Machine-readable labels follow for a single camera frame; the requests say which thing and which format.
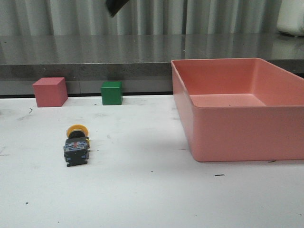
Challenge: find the yellow push button switch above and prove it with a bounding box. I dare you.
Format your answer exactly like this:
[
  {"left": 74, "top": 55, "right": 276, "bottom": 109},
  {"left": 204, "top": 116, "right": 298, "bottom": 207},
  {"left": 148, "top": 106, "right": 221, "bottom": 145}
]
[{"left": 63, "top": 124, "right": 90, "bottom": 167}]

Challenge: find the green cube right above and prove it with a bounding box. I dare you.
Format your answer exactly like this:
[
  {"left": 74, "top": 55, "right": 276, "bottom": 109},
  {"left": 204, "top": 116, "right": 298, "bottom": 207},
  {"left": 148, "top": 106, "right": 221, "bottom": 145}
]
[{"left": 101, "top": 81, "right": 123, "bottom": 105}]

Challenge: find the pink plastic bin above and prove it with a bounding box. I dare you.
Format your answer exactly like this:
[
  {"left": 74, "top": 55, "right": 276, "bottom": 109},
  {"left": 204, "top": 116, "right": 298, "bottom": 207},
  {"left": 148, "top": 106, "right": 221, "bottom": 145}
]
[{"left": 171, "top": 58, "right": 304, "bottom": 162}]

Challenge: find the pink cube at back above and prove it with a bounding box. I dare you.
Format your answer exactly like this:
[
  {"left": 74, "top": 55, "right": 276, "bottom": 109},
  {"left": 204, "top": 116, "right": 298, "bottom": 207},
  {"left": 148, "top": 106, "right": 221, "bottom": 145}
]
[{"left": 32, "top": 77, "right": 68, "bottom": 107}]

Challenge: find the white appliance on counter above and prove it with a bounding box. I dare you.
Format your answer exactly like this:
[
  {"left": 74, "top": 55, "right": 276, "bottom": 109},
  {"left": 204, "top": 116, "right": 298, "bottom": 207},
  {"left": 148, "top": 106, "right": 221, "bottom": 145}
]
[{"left": 276, "top": 0, "right": 304, "bottom": 37}]

